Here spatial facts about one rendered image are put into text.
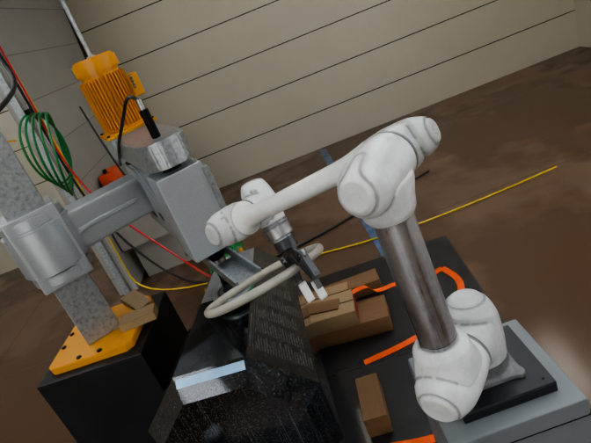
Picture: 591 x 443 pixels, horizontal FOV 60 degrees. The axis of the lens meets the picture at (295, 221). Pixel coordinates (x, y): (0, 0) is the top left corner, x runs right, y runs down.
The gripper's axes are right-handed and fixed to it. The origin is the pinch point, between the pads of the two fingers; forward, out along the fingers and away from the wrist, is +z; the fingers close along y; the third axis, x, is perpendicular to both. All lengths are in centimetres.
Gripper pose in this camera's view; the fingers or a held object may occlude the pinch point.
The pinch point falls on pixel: (313, 292)
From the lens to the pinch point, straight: 168.6
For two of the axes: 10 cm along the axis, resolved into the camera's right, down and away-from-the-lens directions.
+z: 5.0, 8.7, 0.4
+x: -7.0, 4.3, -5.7
